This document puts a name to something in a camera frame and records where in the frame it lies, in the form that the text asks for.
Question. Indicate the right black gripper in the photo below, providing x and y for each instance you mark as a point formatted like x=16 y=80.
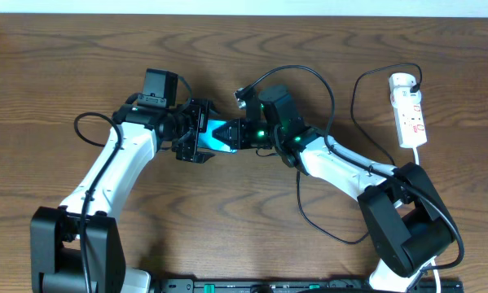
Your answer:
x=238 y=138

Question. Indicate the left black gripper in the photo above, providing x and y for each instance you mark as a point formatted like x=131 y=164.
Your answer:
x=200 y=110

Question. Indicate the Galaxy S25 smartphone cyan screen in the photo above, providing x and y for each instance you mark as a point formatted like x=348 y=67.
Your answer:
x=207 y=141

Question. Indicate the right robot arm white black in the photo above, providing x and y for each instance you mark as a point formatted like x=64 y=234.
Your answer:
x=406 y=219

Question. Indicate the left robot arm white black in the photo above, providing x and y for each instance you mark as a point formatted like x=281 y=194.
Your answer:
x=76 y=247

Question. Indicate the white USB charger adapter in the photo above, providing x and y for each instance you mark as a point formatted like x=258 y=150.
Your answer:
x=401 y=79

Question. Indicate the white power strip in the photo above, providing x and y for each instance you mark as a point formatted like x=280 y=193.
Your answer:
x=408 y=117

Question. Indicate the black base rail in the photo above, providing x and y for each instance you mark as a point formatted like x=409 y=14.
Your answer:
x=345 y=284

